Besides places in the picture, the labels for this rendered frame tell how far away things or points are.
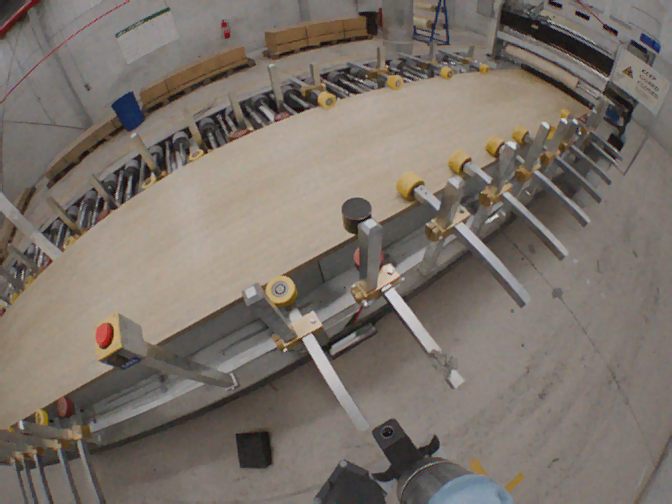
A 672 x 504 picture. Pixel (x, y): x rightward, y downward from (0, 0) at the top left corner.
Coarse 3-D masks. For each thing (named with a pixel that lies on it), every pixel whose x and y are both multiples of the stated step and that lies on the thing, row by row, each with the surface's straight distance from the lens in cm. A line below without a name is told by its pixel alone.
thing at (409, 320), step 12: (384, 288) 73; (396, 300) 72; (396, 312) 72; (408, 312) 71; (408, 324) 70; (420, 324) 71; (420, 336) 70; (432, 348) 70; (456, 372) 70; (456, 384) 70
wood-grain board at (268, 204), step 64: (320, 128) 124; (384, 128) 122; (448, 128) 130; (512, 128) 154; (192, 192) 115; (256, 192) 98; (320, 192) 90; (384, 192) 89; (64, 256) 167; (128, 256) 114; (192, 256) 91; (256, 256) 79; (320, 256) 75; (0, 320) 242; (64, 320) 136; (192, 320) 80; (0, 384) 211; (64, 384) 125
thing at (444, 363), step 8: (432, 352) 68; (440, 352) 69; (432, 360) 68; (440, 360) 69; (448, 360) 69; (456, 360) 70; (440, 368) 68; (448, 368) 69; (456, 368) 70; (440, 376) 69; (448, 376) 69
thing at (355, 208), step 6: (354, 198) 54; (360, 198) 54; (348, 204) 53; (354, 204) 53; (360, 204) 53; (366, 204) 53; (348, 210) 52; (354, 210) 52; (360, 210) 52; (366, 210) 52; (348, 216) 51; (354, 216) 51; (360, 216) 51
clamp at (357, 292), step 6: (390, 264) 75; (384, 270) 74; (378, 276) 73; (384, 276) 73; (390, 276) 74; (396, 276) 74; (378, 282) 72; (384, 282) 73; (390, 282) 73; (354, 288) 72; (360, 288) 72; (378, 288) 72; (354, 294) 72; (360, 294) 71; (366, 294) 71; (372, 294) 72; (378, 294) 75; (360, 300) 71
